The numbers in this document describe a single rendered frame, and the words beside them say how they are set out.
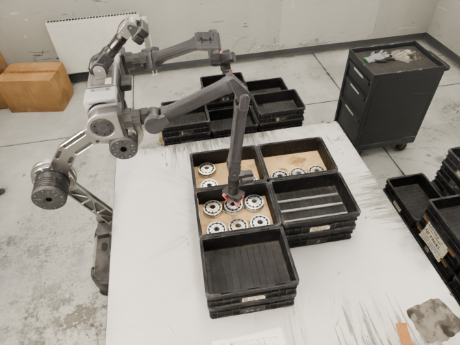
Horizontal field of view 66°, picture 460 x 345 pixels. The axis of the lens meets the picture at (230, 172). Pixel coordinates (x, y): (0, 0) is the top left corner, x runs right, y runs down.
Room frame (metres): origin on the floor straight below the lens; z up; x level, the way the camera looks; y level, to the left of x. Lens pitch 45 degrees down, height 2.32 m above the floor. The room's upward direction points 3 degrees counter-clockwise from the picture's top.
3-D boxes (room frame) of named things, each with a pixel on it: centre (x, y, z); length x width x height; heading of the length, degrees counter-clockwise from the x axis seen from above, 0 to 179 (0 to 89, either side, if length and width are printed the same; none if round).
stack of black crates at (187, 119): (2.42, 0.36, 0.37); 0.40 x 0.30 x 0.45; 99
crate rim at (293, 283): (0.84, -0.06, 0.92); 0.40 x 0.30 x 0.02; 97
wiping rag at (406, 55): (2.70, -1.49, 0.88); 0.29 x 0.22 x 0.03; 99
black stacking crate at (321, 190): (1.18, -0.42, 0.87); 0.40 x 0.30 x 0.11; 97
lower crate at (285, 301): (0.84, -0.06, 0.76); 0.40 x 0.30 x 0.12; 97
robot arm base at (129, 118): (1.20, 0.40, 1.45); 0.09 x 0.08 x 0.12; 9
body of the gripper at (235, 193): (1.21, -0.01, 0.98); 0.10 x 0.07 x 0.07; 52
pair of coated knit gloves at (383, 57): (2.70, -1.25, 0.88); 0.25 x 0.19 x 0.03; 99
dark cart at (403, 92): (2.64, -1.38, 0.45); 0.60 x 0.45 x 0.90; 99
